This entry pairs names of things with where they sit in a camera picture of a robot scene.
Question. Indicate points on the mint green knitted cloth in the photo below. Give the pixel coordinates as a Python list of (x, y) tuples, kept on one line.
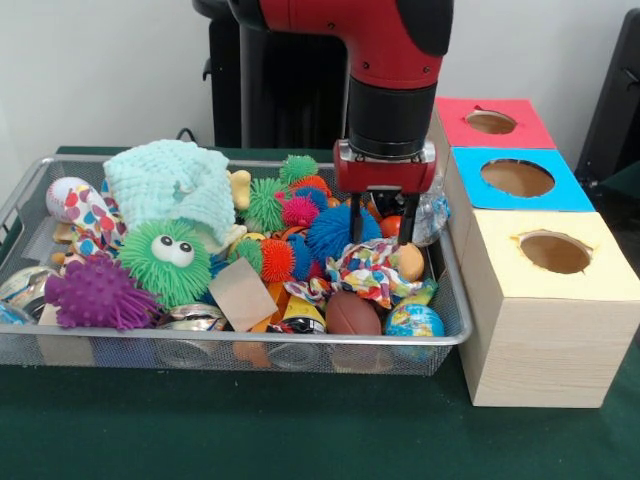
[(160, 185)]

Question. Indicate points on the wooden box with three holes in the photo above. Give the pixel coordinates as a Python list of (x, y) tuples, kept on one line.
[(540, 350)]

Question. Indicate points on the shallow clear mesh bin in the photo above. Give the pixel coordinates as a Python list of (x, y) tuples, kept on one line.
[(150, 355)]

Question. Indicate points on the green spiky toy with eyes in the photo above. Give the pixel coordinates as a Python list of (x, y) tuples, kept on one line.
[(160, 280)]

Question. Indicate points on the white baseball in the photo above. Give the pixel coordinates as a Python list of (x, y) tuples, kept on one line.
[(60, 197)]

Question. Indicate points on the black upright panel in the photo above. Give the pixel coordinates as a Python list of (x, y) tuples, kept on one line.
[(615, 100)]

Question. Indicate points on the toy hamburger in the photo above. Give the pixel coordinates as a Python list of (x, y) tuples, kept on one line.
[(411, 261)]

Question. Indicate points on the colourful spotted cloth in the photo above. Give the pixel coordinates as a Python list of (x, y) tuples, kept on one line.
[(365, 270)]

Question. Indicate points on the clear plastic bottle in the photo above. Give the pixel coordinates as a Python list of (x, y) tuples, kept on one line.
[(432, 215)]

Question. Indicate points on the small brown football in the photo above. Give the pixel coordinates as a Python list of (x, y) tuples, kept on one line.
[(352, 312)]

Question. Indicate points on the purple spiky rubber toy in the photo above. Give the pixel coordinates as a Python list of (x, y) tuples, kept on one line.
[(95, 300)]

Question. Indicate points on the small globe ball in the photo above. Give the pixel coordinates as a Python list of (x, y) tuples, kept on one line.
[(412, 320)]

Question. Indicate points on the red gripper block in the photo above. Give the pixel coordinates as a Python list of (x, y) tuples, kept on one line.
[(382, 175)]

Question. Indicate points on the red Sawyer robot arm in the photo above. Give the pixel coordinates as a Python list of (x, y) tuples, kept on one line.
[(390, 50)]

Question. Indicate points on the blue spiky rubber ball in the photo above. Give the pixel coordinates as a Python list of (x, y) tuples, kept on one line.
[(332, 232)]

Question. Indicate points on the plain wooden block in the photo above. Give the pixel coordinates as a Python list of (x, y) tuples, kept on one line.
[(242, 295)]

